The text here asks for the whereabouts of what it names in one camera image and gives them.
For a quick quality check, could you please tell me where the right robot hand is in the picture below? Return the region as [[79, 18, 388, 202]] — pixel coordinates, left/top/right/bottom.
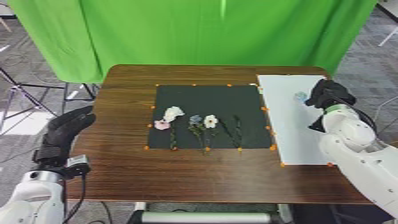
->
[[304, 78, 360, 109]]

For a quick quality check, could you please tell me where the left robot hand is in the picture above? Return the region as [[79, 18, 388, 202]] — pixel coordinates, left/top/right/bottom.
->
[[33, 105, 98, 166]]

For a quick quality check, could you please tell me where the blue flower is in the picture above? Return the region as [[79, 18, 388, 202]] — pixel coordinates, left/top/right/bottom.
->
[[187, 114, 212, 156], [294, 91, 312, 104]]

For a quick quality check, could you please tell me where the pink flower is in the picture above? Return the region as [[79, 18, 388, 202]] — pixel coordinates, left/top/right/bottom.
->
[[153, 119, 180, 151]]

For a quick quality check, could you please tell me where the black tripod stand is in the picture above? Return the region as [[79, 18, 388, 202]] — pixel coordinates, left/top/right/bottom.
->
[[0, 68, 100, 135]]

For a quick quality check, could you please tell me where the white sheet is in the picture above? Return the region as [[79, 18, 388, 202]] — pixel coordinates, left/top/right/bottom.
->
[[256, 74, 338, 167]]

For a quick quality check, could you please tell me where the dark mat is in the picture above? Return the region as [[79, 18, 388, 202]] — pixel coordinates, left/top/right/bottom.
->
[[145, 84, 276, 151]]

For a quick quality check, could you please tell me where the white flower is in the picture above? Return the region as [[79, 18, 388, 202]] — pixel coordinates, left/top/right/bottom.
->
[[203, 114, 223, 148], [162, 105, 187, 124]]

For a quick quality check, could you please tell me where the pale grey bar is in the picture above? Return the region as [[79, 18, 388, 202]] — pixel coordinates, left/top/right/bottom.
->
[[127, 201, 296, 224]]

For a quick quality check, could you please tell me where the black cable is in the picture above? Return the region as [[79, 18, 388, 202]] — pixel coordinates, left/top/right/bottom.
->
[[63, 173, 89, 224]]

